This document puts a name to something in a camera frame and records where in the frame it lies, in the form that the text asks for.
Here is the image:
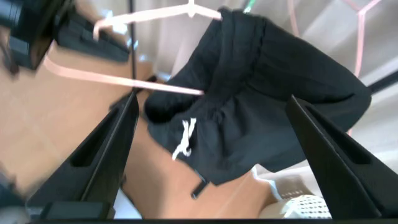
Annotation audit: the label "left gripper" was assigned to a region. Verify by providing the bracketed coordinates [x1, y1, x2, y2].
[0, 0, 131, 71]

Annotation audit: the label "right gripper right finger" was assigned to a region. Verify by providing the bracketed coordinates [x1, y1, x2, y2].
[285, 94, 398, 219]

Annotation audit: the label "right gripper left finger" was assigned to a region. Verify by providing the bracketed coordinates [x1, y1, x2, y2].
[24, 92, 140, 219]

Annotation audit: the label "black drawstring shorts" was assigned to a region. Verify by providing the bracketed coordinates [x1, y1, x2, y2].
[144, 6, 373, 187]

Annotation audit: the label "black clothes rack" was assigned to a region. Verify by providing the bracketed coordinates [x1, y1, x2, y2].
[108, 0, 398, 200]

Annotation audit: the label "white laundry basket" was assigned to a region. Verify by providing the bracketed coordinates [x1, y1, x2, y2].
[259, 194, 332, 220]

